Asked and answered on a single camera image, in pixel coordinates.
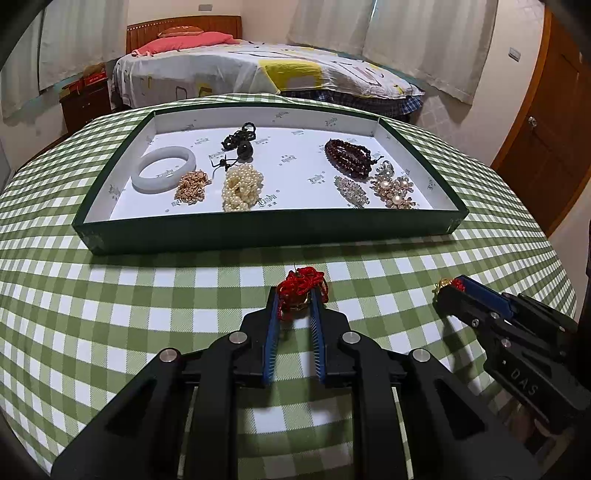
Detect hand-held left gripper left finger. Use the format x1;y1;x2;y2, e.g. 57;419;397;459
51;286;281;480

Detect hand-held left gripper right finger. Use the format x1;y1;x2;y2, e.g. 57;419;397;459
309;286;541;480

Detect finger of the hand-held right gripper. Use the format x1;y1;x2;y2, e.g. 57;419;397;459
436;286;514;343
454;275;520;320

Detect small gold red trinket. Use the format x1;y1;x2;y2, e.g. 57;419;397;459
431;277;465;297

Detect red cord bracelet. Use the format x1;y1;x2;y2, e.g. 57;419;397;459
276;266;330;325

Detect crystal hair clip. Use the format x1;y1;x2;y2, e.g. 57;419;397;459
333;175;371;209

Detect white pearl necklace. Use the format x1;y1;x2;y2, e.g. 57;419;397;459
222;164;265;213

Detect green jewelry tray box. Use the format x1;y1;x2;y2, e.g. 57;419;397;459
72;102;470;256

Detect dark red bead bracelet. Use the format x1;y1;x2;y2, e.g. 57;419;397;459
324;137;374;179

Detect black beaded necklace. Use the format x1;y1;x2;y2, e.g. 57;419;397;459
208;122;262;173

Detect pale jade bangle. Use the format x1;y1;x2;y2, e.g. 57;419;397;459
131;145;197;193

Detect person's right hand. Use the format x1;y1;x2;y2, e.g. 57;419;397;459
508;402;552;441

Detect green checked tablecloth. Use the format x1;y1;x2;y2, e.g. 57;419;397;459
0;92;578;480

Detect gold pearl flower brooch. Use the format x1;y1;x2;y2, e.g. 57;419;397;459
370;175;417;210

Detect brown wooden door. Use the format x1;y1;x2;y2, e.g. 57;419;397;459
490;8;591;237

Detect wide white curtain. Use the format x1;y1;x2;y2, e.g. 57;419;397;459
362;0;498;105
39;0;130;92

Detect patterned bed quilt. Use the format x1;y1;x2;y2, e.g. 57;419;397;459
111;41;426;109

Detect dark wooden nightstand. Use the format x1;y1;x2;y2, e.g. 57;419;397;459
60;80;114;135

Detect pink pillow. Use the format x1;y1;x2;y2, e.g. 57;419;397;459
131;31;239;57

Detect narrow white curtain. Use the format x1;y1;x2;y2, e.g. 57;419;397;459
0;14;45;122
286;0;376;58

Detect red gift boxes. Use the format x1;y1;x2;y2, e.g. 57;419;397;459
59;62;110;99

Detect orange patterned pillow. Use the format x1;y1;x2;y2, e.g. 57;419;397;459
157;25;204;39

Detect wooden bed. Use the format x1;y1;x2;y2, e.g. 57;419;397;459
110;15;426;126

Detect gold chain bracelet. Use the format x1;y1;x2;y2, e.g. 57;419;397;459
174;169;212;204

